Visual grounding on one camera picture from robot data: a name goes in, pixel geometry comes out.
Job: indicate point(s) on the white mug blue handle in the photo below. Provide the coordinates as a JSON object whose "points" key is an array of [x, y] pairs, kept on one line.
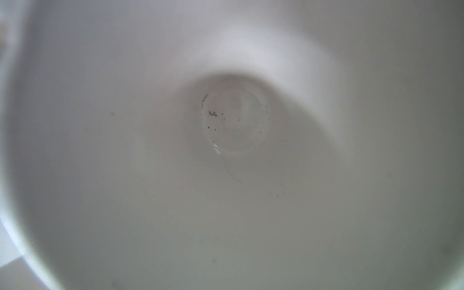
{"points": [[234, 145]]}

